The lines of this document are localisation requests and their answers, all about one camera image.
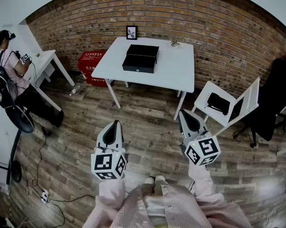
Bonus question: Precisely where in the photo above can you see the red fire equipment box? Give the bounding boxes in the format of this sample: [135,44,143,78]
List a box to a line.
[77,50,115,88]

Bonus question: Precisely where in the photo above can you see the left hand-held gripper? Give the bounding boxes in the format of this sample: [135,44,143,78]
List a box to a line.
[90,120,128,181]

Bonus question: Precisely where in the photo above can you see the white power strip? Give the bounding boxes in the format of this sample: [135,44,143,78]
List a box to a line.
[40,189,50,204]

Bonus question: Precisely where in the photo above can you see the person's right shoe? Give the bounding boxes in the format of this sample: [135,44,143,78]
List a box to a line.
[154,174,169,186]

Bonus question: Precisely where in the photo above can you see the small potted plant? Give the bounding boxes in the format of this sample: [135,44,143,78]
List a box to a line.
[169,38,182,50]

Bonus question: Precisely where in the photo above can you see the clear plastic bottle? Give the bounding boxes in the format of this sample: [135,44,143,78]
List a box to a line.
[69,84,82,97]

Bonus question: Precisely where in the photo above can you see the person's pink striped shirt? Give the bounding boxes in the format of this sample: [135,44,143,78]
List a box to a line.
[111,183,216,228]

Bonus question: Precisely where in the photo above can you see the person's left shoe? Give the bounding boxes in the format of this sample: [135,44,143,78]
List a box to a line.
[144,176,156,187]

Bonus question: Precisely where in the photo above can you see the black box drawer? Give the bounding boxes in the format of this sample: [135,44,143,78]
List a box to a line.
[121,53,157,74]

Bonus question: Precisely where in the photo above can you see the black picture frame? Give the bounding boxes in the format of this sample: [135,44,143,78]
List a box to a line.
[126,25,138,41]

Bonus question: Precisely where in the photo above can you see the black box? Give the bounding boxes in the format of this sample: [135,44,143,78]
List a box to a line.
[125,44,160,59]

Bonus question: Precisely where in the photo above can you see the black floor cable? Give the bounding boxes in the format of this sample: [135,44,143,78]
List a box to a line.
[24,120,97,225]

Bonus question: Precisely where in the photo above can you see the person's right forearm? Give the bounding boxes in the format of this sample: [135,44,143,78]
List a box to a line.
[187,161,252,228]

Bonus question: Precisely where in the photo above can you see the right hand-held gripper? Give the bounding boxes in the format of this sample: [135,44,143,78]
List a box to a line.
[177,108,222,167]

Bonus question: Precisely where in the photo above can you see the black pouch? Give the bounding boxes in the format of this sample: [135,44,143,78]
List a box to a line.
[206,92,231,116]

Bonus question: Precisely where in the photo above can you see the large white square table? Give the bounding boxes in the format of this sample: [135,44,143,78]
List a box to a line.
[91,36,195,121]

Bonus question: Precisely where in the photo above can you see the narrow white table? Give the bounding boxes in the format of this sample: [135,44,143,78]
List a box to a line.
[26,49,76,113]

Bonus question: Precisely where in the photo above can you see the person's left forearm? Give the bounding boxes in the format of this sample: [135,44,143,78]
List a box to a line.
[82,174,127,228]

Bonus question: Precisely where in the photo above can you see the person's shoe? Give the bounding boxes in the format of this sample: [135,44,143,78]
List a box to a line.
[144,176,156,187]
[154,174,169,186]

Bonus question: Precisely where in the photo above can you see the white wooden chair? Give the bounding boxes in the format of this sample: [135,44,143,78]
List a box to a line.
[191,76,261,136]

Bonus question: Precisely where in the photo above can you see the black office chair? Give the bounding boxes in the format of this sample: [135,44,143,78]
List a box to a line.
[232,55,286,149]

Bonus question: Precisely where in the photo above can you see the person's beige trousers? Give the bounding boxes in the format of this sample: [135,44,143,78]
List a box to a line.
[138,183,170,198]

